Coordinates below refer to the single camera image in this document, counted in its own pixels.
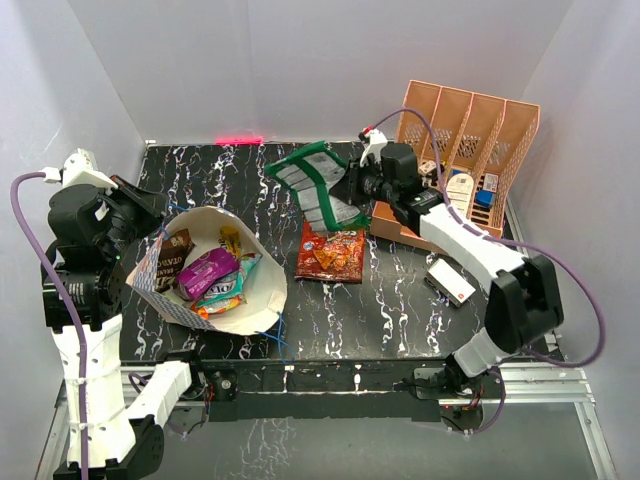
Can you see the white labelled card pack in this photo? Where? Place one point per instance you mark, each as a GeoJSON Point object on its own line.
{"type": "Point", "coordinates": [460, 189]}

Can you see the teal Fox's candy bag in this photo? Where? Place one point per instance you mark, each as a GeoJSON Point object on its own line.
{"type": "Point", "coordinates": [228, 292]}

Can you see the green snack bag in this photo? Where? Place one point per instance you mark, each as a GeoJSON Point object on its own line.
{"type": "Point", "coordinates": [309, 174]}

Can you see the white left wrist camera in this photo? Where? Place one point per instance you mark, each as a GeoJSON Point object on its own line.
{"type": "Point", "coordinates": [79, 168]}

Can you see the blue checkered paper bag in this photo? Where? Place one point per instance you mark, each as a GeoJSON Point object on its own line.
{"type": "Point", "coordinates": [265, 287]}

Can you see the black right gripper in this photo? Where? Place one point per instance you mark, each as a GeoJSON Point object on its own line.
{"type": "Point", "coordinates": [343, 189]}

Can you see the pink tape strip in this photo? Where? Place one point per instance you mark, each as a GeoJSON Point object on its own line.
{"type": "Point", "coordinates": [237, 140]}

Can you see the red Doritos chip bag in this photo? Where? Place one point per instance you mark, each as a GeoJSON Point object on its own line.
{"type": "Point", "coordinates": [331, 256]}

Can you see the orange candy packet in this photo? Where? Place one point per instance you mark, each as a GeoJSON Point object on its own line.
{"type": "Point", "coordinates": [231, 241]}

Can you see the aluminium base frame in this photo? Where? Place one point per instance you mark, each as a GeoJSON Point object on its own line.
{"type": "Point", "coordinates": [342, 348]}

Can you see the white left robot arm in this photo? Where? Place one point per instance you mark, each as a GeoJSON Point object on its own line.
{"type": "Point", "coordinates": [108, 439]}

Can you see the purple snack packet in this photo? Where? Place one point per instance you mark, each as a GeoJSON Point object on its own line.
{"type": "Point", "coordinates": [195, 279]}

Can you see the blue small box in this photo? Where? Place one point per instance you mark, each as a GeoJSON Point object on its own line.
{"type": "Point", "coordinates": [485, 198]}

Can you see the brown chocolate snack bag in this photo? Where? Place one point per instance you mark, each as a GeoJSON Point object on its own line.
{"type": "Point", "coordinates": [172, 258]}

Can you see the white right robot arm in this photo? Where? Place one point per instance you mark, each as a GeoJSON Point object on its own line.
{"type": "Point", "coordinates": [523, 294]}

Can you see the pink desk organizer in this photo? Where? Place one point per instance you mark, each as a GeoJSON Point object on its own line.
{"type": "Point", "coordinates": [482, 135]}

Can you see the white box with red logo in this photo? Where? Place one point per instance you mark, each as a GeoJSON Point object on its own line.
{"type": "Point", "coordinates": [449, 282]}

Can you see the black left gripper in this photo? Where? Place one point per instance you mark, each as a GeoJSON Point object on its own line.
{"type": "Point", "coordinates": [150, 204]}

